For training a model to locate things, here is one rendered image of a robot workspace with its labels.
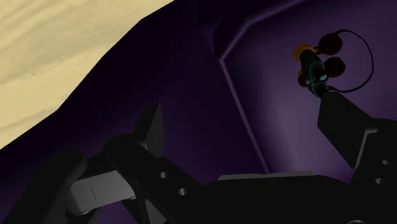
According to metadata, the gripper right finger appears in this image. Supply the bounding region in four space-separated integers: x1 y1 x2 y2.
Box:
317 90 397 224

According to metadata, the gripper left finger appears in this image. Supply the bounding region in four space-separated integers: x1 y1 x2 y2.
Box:
0 102 204 224

